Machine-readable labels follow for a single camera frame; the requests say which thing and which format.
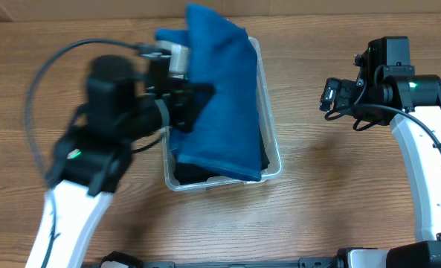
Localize blue denim cloth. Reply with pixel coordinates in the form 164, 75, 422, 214
155, 4, 261, 182

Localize black cloth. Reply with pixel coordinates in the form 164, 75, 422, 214
173, 135, 270, 185

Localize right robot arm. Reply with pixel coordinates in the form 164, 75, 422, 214
316, 36, 441, 267

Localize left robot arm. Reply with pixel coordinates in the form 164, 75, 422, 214
26, 55, 215, 267

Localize clear plastic storage bin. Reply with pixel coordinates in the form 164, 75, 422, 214
162, 36, 283, 191

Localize right black cable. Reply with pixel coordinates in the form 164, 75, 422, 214
323, 65, 441, 224

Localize black cable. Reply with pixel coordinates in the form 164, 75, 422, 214
323, 65, 441, 224
22, 37, 161, 179

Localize left black cable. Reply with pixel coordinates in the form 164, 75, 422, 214
22, 37, 161, 179

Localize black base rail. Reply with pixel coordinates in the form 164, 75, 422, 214
82, 252, 338, 268

